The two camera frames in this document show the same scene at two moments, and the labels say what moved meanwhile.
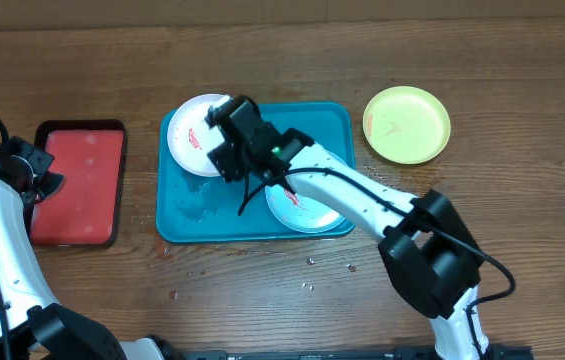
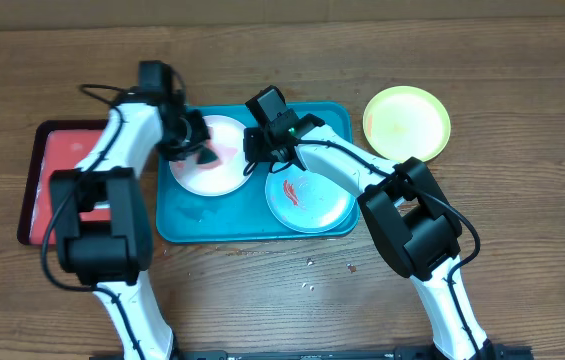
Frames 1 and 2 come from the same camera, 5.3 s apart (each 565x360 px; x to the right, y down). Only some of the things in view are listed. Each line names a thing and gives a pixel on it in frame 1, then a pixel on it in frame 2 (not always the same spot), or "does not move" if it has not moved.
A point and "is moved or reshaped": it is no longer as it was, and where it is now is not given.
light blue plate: x=299 y=212 does not move
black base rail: x=348 y=353 does not move
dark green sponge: x=52 y=185 is moved or reshaped
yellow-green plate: x=406 y=124 does not move
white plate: x=190 y=138 is moved or reshaped
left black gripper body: x=38 y=160 -> x=182 y=135
